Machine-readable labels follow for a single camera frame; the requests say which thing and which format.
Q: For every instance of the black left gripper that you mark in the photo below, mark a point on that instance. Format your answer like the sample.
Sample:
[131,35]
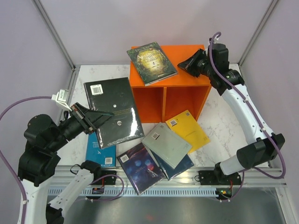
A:
[84,115]

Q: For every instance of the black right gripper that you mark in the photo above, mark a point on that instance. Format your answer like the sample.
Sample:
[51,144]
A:
[188,65]

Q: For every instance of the black cover book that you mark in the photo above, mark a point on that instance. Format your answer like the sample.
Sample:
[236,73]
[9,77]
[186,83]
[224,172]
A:
[115,96]

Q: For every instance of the teal ocean cover book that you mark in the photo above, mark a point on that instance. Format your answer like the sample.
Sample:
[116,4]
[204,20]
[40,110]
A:
[105,157]

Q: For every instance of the Alice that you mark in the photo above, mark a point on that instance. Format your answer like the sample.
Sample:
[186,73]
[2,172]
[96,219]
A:
[151,63]

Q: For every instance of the yellow book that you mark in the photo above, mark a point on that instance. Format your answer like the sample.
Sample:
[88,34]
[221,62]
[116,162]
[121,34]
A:
[185,126]

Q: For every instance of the grey-green book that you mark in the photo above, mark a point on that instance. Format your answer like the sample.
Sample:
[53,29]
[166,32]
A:
[169,146]

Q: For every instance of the dark blue book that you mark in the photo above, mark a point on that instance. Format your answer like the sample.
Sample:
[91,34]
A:
[170,172]

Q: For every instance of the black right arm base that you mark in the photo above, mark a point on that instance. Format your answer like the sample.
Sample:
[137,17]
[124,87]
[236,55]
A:
[206,177]

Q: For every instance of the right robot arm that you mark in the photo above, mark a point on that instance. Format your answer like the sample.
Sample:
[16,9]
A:
[263,145]

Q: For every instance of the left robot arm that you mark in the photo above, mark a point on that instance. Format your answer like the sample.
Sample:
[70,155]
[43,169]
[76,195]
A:
[38,163]

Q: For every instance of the orange wooden shelf box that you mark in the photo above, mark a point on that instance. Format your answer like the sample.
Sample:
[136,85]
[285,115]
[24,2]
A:
[167,98]

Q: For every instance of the dark galaxy cover book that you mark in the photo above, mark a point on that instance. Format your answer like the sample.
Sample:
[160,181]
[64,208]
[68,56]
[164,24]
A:
[140,168]

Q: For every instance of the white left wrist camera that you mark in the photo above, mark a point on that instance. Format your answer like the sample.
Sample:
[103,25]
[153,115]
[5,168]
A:
[61,99]

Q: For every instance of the left aluminium frame post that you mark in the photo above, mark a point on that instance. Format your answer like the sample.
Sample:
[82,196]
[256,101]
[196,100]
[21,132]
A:
[50,26]

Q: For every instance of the aluminium frame post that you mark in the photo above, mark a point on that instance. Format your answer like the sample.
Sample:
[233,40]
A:
[50,26]
[261,25]

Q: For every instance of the right aluminium frame post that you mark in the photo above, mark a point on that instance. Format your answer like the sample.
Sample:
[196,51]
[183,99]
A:
[261,25]

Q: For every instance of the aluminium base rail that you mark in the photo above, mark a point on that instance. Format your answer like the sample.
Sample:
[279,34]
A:
[147,197]

